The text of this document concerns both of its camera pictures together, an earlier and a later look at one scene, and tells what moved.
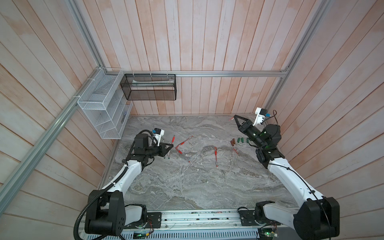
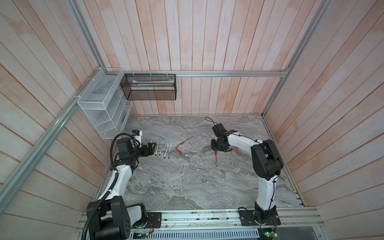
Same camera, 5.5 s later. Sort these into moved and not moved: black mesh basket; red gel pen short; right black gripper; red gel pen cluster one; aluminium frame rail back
Moved: right black gripper
Not moved: red gel pen cluster one; aluminium frame rail back; red gel pen short; black mesh basket
